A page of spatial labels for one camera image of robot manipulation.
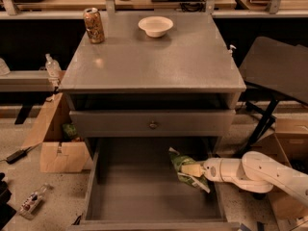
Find left cardboard box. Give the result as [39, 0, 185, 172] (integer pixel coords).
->
[21, 93, 92, 173]

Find small white pump bottle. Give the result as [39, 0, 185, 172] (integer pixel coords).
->
[228, 44, 237, 56]

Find green bag in box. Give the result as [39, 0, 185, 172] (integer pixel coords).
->
[62, 123, 78, 141]

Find black power adapter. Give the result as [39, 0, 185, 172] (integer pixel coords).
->
[6, 147, 31, 165]

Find green jalapeno chip bag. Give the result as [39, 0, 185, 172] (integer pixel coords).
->
[168, 147, 211, 193]

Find white bowl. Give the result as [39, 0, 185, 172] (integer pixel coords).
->
[139, 16, 173, 38]

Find grey drawer cabinet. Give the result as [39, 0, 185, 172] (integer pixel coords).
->
[59, 11, 247, 231]

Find plastic bottle on floor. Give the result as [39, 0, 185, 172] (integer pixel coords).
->
[18, 183, 52, 219]

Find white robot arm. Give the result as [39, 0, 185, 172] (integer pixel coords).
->
[180, 151, 308, 206]

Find open grey lower drawer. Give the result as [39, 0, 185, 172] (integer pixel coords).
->
[67, 138, 240, 231]

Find closed grey upper drawer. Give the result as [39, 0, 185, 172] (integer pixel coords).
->
[69, 110, 235, 138]

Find right cardboard box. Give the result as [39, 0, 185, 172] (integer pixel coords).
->
[251, 118, 308, 231]

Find cardboard box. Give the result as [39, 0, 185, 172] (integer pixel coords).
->
[21, 93, 92, 173]
[251, 118, 308, 231]

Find clear sanitizer bottle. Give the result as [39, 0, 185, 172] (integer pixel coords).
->
[45, 54, 61, 78]

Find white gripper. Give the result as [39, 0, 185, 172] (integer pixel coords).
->
[181, 158, 222, 182]

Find patterned drink can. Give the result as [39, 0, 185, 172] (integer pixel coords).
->
[83, 8, 105, 43]

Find black folding stand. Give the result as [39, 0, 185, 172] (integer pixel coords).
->
[236, 37, 308, 157]

